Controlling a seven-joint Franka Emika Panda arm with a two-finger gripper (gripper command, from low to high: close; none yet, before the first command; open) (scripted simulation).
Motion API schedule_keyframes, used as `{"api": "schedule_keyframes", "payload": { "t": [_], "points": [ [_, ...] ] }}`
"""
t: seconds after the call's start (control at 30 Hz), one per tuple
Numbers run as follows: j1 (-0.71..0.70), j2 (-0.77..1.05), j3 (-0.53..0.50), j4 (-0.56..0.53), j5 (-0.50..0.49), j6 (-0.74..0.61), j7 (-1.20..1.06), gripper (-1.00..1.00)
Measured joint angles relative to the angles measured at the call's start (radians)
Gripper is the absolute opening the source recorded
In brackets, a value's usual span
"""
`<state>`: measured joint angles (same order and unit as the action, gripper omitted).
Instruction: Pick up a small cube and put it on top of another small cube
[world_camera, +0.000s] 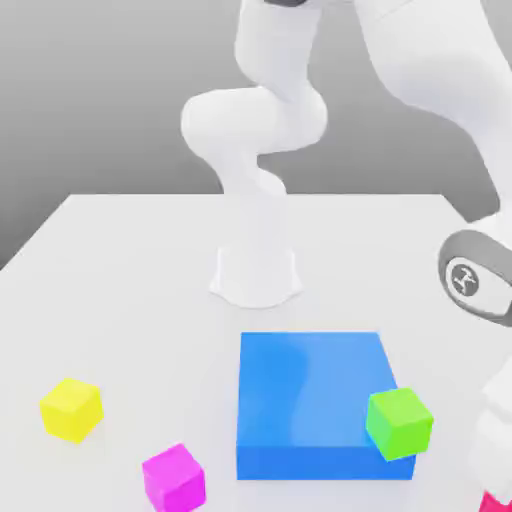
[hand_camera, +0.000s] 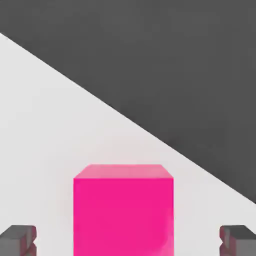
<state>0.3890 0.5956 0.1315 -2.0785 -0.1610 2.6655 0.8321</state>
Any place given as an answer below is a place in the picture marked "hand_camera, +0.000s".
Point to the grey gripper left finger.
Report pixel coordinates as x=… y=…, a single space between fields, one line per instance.
x=15 y=240

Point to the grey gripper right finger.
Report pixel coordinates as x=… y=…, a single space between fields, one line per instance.
x=240 y=241

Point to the small pink cube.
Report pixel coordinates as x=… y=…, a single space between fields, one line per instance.
x=123 y=216

